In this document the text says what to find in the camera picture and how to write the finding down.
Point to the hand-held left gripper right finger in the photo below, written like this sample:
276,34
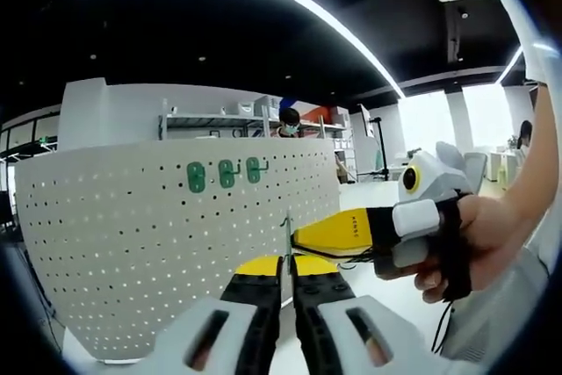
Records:
314,313

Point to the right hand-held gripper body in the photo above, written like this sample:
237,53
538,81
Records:
439,177

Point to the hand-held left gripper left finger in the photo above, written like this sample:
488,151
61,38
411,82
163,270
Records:
259,313

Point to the white perforated mounting plate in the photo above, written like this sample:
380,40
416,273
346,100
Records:
131,239

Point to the person's right hand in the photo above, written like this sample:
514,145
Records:
487,234

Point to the black tripod stand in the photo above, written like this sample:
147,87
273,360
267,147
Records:
382,151

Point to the white storage shelf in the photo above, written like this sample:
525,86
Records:
344,142

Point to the grey metal shelf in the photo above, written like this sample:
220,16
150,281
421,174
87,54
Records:
211,119

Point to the ceiling light strip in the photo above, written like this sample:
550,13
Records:
307,2

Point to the white square pillar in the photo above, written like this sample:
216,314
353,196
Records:
83,116

